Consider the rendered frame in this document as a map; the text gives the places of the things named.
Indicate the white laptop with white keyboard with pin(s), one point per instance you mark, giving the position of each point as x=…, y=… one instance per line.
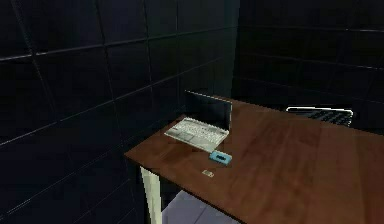
x=196, y=133

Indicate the small blue box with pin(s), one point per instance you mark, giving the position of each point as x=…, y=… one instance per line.
x=220, y=157

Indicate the brown wooden table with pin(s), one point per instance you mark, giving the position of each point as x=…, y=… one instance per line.
x=286, y=166

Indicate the small beige flat card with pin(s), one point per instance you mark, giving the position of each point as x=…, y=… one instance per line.
x=208, y=173

